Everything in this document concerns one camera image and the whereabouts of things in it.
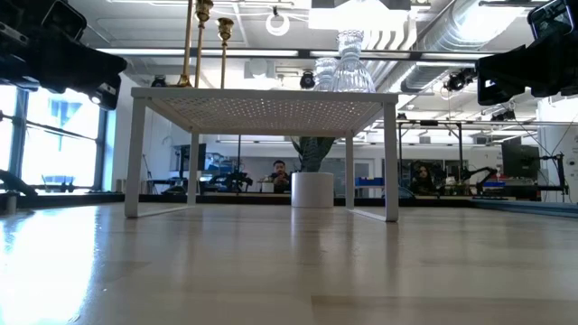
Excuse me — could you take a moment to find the white ring light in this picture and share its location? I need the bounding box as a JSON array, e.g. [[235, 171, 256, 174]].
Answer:
[[265, 11, 292, 38]]

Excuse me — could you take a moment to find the black metal rig frame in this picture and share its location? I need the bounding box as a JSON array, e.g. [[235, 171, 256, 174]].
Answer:
[[396, 119, 464, 196]]

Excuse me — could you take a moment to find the white ceiling light panel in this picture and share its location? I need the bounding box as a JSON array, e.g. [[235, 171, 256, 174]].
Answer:
[[308, 0, 419, 51]]

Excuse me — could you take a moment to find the silver ventilation duct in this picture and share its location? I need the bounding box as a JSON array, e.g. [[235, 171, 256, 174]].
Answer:
[[399, 0, 534, 94]]

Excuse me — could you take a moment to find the white perforated metal riser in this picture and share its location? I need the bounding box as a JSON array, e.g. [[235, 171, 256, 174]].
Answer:
[[124, 87, 400, 223]]

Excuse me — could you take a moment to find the tall gold candlestick holder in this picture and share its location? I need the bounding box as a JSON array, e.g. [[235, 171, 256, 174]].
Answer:
[[173, 0, 196, 88], [216, 16, 235, 89], [193, 0, 215, 89]]

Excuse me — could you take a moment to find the green snake plant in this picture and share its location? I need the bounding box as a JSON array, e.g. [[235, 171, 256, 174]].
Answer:
[[288, 136, 336, 174]]

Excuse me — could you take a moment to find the black monitor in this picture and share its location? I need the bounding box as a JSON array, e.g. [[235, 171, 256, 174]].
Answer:
[[500, 143, 542, 181]]

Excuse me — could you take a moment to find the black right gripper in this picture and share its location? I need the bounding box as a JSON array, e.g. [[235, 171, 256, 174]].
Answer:
[[476, 0, 578, 107]]

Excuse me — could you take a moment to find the white plant pot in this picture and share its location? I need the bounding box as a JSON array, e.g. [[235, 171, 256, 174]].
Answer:
[[290, 172, 336, 209]]

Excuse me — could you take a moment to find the person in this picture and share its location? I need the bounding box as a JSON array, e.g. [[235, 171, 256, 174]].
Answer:
[[266, 159, 294, 194], [408, 162, 437, 196]]

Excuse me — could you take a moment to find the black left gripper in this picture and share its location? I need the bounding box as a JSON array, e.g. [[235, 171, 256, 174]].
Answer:
[[0, 0, 128, 112]]

